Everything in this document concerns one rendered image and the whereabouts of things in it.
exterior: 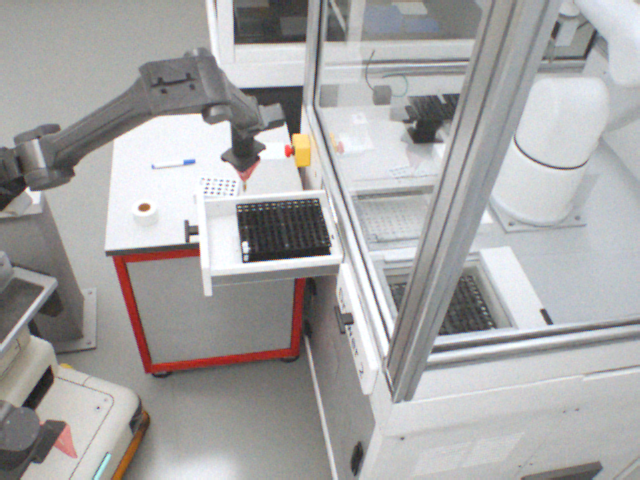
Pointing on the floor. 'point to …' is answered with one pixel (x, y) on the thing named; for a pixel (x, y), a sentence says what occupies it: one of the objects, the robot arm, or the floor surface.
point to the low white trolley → (180, 342)
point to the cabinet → (561, 460)
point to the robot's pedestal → (76, 338)
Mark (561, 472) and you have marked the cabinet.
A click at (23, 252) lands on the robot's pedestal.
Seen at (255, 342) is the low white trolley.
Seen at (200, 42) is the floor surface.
